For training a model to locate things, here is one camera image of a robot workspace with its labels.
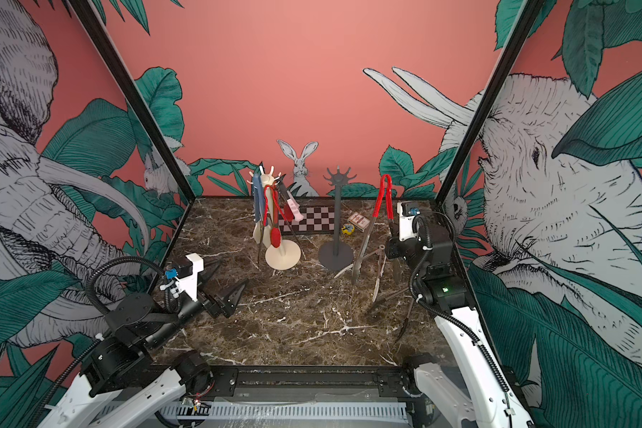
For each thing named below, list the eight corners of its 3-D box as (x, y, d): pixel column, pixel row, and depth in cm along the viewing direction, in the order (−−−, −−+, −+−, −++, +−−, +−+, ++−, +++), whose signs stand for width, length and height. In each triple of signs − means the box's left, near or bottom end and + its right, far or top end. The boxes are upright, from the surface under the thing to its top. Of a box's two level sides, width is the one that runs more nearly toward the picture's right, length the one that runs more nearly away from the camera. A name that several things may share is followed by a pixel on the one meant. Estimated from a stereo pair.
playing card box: (348, 220, 116) (348, 217, 114) (356, 214, 118) (356, 210, 116) (362, 231, 112) (363, 228, 110) (370, 224, 114) (371, 221, 113)
